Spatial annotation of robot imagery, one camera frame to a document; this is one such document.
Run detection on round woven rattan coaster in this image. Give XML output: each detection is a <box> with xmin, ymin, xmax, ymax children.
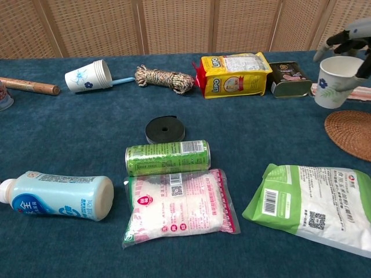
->
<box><xmin>324</xmin><ymin>110</ymin><xmax>371</xmax><ymax>162</ymax></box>

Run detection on green drink can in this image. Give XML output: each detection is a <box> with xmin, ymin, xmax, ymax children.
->
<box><xmin>125</xmin><ymin>140</ymin><xmax>211</xmax><ymax>177</ymax></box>

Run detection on black tape roll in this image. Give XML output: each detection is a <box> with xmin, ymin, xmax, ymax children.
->
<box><xmin>145</xmin><ymin>115</ymin><xmax>186</xmax><ymax>145</ymax></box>

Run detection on stacked blue flower paper cups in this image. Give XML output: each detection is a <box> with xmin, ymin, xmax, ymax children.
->
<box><xmin>64</xmin><ymin>59</ymin><xmax>113</xmax><ymax>94</ymax></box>

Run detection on white fern print paper cup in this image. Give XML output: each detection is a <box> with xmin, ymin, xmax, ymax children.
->
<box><xmin>313</xmin><ymin>56</ymin><xmax>365</xmax><ymax>109</ymax></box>

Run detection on pink print rice bag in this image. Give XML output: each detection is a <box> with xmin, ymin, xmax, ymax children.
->
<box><xmin>121</xmin><ymin>169</ymin><xmax>241</xmax><ymax>249</ymax></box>

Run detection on dark luncheon meat tin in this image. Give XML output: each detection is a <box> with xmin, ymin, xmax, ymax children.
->
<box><xmin>268</xmin><ymin>61</ymin><xmax>313</xmax><ymax>99</ymax></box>

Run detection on green white starch bag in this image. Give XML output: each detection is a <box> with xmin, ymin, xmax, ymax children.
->
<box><xmin>242</xmin><ymin>163</ymin><xmax>371</xmax><ymax>259</ymax></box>

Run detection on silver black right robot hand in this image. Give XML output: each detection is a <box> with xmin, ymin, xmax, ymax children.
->
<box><xmin>312</xmin><ymin>17</ymin><xmax>371</xmax><ymax>93</ymax></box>

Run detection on braided multicolour rope bundle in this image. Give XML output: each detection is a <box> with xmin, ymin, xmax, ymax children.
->
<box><xmin>134</xmin><ymin>64</ymin><xmax>196</xmax><ymax>96</ymax></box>

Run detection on brown wooden rolling pin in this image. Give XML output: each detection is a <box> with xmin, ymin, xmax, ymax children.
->
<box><xmin>0</xmin><ymin>76</ymin><xmax>61</xmax><ymax>97</ymax></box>

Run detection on woven rattan folding screen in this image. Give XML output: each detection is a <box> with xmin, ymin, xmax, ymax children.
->
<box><xmin>0</xmin><ymin>0</ymin><xmax>371</xmax><ymax>60</ymax></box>

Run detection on yellow Lipo biscuit bag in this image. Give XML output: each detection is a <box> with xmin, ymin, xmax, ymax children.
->
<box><xmin>192</xmin><ymin>52</ymin><xmax>274</xmax><ymax>100</ymax></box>

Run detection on light blue milk bottle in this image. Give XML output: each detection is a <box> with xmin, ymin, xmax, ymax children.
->
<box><xmin>0</xmin><ymin>170</ymin><xmax>115</xmax><ymax>222</ymax></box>

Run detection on light blue plastic stick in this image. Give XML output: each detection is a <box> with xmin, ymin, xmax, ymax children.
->
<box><xmin>111</xmin><ymin>76</ymin><xmax>136</xmax><ymax>86</ymax></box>

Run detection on blue tablecloth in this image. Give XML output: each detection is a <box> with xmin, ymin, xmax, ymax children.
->
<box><xmin>0</xmin><ymin>49</ymin><xmax>371</xmax><ymax>278</ymax></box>

